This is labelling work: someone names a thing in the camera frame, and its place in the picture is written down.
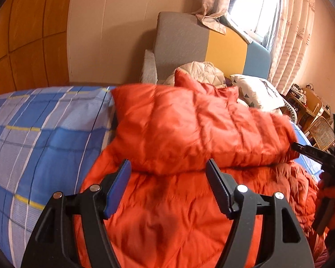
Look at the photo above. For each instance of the orange puffer jacket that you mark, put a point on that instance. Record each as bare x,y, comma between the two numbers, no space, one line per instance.
184,122

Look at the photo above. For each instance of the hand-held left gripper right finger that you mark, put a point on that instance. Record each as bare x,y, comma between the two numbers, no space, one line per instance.
217,191

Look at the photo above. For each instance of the wooden wardrobe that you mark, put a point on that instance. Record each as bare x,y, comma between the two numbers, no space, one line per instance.
30,39

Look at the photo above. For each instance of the white fuzzy pillow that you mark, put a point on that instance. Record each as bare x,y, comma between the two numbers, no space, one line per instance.
148,67

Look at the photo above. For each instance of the beige quilted blanket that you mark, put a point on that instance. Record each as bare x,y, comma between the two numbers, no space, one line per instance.
201,71

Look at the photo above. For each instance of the wicker chair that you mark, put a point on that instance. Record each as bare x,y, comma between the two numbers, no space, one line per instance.
322,131

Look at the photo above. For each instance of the bright window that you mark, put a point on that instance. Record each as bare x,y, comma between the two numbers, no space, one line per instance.
256,2

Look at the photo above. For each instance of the wooden desk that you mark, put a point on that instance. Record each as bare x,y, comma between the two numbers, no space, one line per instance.
310,100

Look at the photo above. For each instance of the draped pink patterned curtain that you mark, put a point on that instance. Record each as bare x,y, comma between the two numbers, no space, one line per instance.
217,2

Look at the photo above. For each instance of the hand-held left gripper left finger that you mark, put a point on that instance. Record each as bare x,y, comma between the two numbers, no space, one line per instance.
114,195

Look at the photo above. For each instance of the blue plaid bed sheet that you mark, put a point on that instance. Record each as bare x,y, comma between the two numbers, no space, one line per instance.
44,145

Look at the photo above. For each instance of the long pink patterned curtain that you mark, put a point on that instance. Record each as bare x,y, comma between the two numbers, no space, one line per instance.
293,33

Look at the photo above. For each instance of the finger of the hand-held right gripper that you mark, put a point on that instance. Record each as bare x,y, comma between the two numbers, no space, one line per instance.
325,203
310,151

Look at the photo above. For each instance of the grey yellow blue headboard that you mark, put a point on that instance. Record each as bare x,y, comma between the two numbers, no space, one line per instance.
181,44

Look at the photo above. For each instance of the white floor fan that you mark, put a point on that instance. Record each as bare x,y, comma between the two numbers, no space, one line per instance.
291,113

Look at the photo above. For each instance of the white printed pillow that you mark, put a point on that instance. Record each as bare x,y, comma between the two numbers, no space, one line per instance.
256,90

